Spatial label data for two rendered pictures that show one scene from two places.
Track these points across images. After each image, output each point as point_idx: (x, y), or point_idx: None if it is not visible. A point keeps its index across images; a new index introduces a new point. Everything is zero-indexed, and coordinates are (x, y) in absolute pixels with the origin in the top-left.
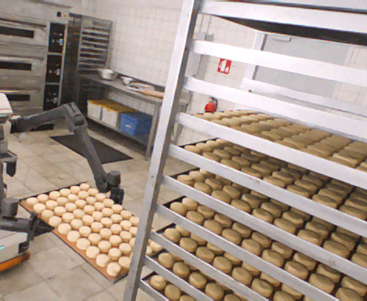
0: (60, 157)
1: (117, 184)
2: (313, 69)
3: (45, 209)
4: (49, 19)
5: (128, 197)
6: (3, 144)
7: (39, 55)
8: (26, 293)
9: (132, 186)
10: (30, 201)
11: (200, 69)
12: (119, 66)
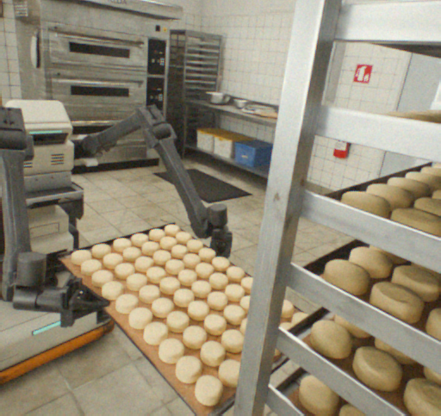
0: (164, 196)
1: (221, 225)
2: None
3: (99, 270)
4: (147, 35)
5: (247, 242)
6: (64, 174)
7: (137, 77)
8: (105, 382)
9: (251, 228)
10: (78, 255)
11: (331, 80)
12: (232, 88)
